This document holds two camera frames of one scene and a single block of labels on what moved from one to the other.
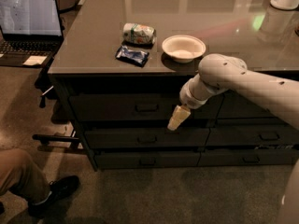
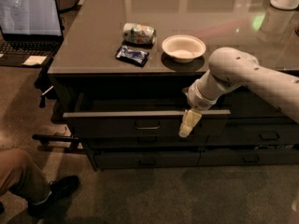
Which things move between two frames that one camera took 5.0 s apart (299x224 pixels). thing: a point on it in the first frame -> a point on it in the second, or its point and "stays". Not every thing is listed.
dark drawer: x=147 y=137 stays
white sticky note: x=35 y=60 stays
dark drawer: x=246 y=157 stays
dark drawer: x=138 y=107 -> x=154 y=124
